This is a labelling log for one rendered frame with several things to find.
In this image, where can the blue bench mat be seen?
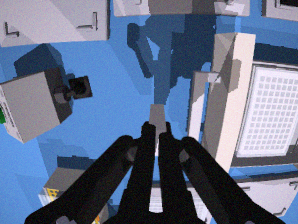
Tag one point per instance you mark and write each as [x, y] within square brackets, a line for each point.
[147, 60]

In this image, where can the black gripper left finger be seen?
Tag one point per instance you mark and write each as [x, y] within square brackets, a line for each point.
[85, 198]

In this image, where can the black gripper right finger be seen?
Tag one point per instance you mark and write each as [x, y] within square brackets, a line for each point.
[223, 197]

